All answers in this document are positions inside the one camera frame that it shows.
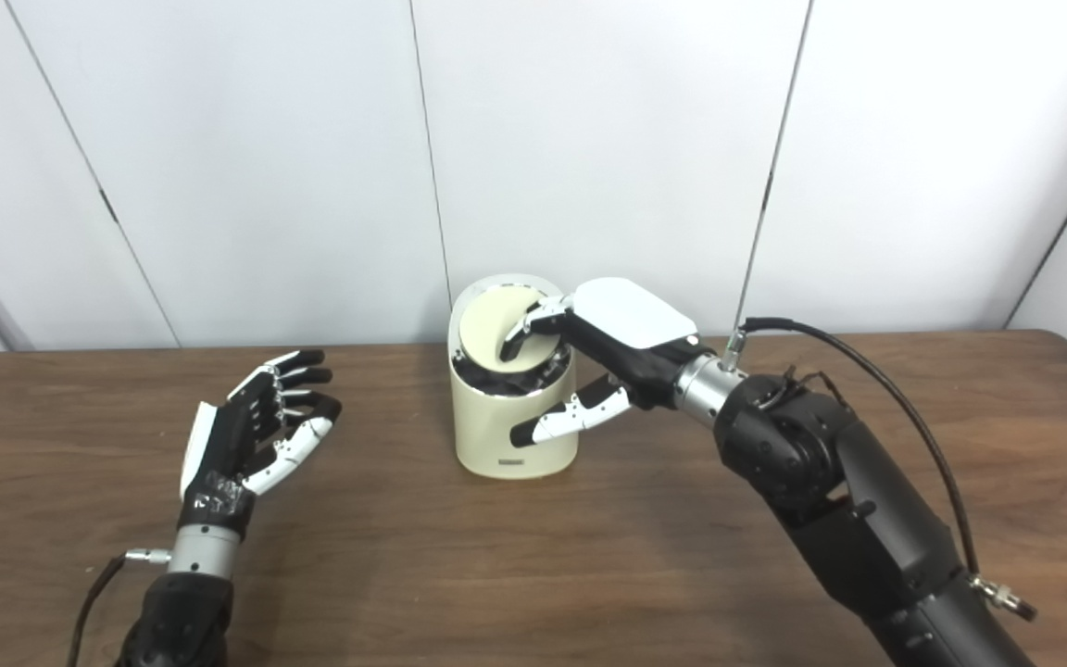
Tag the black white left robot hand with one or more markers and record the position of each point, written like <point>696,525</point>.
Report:
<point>223,445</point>

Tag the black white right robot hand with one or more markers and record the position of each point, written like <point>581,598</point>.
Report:
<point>626,338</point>

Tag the cream round bin lid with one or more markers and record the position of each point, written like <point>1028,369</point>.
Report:
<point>492,329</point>

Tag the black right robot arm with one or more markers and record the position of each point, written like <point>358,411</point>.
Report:
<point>858,519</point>

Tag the black bin liner bag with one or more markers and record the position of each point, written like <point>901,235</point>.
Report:
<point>496,382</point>

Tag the cream-colored cylindrical bin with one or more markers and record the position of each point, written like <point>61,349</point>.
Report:
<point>515,426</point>

